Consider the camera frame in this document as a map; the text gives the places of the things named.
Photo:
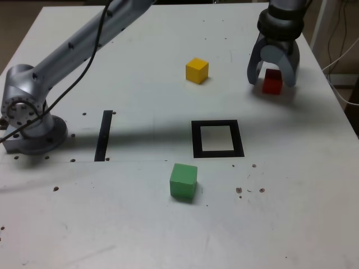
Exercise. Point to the red cube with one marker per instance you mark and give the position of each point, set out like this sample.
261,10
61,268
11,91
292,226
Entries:
270,85

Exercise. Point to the yellow cube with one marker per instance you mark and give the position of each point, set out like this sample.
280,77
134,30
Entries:
196,71

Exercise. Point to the green cube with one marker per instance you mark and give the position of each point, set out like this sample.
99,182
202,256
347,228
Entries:
183,183

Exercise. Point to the white metal post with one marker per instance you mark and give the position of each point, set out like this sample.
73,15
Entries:
322,28

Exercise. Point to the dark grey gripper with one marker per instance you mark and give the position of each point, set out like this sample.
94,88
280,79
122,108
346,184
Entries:
280,43

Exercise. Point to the black tape square outline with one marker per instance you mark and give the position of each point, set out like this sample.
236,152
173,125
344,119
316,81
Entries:
196,140

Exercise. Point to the black tape strip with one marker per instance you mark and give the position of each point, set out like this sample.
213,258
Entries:
102,137

